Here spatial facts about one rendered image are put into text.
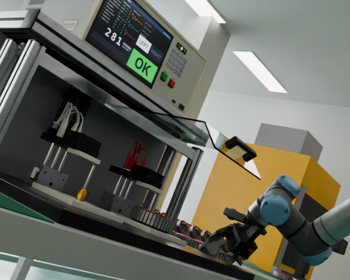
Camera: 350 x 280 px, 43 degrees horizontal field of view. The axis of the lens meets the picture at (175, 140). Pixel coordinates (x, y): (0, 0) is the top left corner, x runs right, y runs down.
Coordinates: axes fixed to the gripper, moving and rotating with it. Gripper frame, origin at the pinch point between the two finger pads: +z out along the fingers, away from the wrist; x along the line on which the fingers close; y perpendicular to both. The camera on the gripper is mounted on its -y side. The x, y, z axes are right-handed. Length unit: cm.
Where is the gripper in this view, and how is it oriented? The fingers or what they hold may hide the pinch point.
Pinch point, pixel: (213, 256)
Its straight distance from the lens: 145.0
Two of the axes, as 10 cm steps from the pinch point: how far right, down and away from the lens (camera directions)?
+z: -5.9, 7.4, 3.3
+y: 2.1, 5.4, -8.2
